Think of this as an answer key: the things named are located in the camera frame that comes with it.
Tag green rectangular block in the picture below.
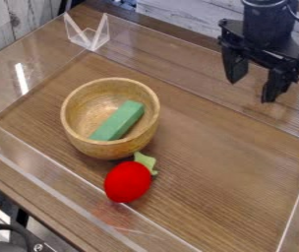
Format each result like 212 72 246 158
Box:
90 100 145 141

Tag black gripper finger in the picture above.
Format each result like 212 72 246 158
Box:
222 46 249 84
263 68 299 102

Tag clear acrylic tray enclosure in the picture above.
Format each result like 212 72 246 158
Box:
0 9 299 252

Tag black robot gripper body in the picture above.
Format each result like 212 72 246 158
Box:
218 0 299 77

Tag brown wooden bowl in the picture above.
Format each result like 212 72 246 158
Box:
59 77 162 160

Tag red plush strawberry toy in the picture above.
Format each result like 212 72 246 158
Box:
105 152 160 203

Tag black metal frame bracket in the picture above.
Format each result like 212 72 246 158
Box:
10 209 58 252

